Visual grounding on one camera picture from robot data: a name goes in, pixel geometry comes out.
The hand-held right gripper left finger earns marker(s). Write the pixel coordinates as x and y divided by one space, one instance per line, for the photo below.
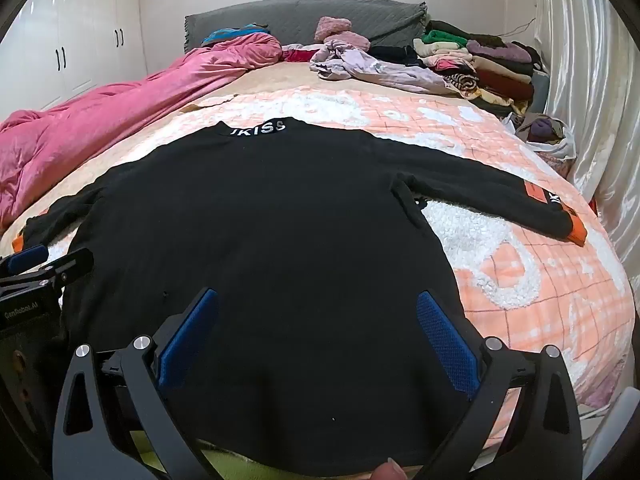
187 340

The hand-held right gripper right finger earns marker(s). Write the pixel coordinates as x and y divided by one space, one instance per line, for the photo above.
447 345

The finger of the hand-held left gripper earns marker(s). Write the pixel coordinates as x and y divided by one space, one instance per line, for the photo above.
75 262
27 256

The black sweater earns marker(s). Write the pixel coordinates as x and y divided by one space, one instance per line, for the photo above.
275 220

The pile of folded clothes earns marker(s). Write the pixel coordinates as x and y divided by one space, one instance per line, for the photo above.
500 80

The person's right hand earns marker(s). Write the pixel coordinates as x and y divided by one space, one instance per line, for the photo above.
391 472

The orange white plaid blanket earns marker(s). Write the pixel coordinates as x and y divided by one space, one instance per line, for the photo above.
525 280

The yellow-green garment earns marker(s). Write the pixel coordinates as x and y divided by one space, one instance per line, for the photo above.
235 465

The pink quilt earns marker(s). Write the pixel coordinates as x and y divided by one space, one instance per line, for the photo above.
100 115

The white wardrobe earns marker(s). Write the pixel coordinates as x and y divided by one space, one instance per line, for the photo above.
75 35

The white plastic bag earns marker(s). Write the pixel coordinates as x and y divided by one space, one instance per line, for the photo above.
565 147

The purple garment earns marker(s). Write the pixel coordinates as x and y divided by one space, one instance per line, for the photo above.
542 130

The grey rolled mat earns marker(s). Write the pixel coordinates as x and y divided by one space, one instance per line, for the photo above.
541 92

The blue cloth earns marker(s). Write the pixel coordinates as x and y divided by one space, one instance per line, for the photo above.
225 35

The lilac crumpled garment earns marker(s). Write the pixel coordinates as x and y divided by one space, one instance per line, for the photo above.
380 70

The black folded garment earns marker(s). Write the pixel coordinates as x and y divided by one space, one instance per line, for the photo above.
395 54

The dark red garment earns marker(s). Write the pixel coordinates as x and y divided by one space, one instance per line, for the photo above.
300 55

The white satin curtain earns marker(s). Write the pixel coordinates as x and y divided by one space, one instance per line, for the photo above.
590 60

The pink fluffy pillow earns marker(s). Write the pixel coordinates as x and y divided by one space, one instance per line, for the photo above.
350 40

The grey padded headboard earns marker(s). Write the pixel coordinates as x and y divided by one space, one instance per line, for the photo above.
300 15

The pink fluffy garment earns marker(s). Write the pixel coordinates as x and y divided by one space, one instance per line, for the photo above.
332 27

